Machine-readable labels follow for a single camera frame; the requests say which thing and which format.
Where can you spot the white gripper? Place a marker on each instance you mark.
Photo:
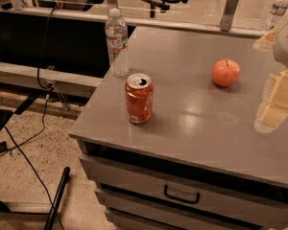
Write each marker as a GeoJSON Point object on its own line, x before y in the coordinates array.
{"type": "Point", "coordinates": [286, 45]}

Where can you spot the red apple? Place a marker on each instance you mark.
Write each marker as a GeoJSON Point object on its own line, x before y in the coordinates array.
{"type": "Point", "coordinates": [225, 72]}

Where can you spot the clear water bottle far right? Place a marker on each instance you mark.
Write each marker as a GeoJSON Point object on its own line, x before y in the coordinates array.
{"type": "Point", "coordinates": [277, 10]}

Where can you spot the clear water bottle on table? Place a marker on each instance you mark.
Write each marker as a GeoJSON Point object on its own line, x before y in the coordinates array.
{"type": "Point", "coordinates": [116, 31]}

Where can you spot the grey drawer cabinet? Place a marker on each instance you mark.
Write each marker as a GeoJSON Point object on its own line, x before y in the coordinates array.
{"type": "Point", "coordinates": [200, 136]}

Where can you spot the orange soda can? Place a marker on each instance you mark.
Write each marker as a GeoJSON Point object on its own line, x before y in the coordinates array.
{"type": "Point", "coordinates": [139, 91]}

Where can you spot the black drawer handle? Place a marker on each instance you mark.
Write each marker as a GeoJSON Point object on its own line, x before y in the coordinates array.
{"type": "Point", "coordinates": [182, 194]}

